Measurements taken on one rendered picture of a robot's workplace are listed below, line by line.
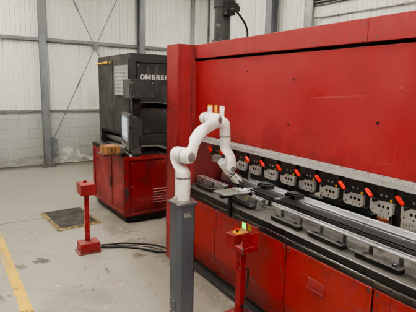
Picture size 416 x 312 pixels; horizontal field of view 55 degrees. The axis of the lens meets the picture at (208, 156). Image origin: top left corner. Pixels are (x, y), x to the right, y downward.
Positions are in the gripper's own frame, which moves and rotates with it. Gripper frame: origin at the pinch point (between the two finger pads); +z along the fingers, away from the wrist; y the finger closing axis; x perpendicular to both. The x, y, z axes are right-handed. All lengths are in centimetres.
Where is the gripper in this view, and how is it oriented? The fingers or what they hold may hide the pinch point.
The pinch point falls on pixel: (240, 186)
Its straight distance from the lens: 355.8
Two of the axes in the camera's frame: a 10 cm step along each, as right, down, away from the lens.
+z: 5.3, 7.1, 4.6
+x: -6.7, 6.9, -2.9
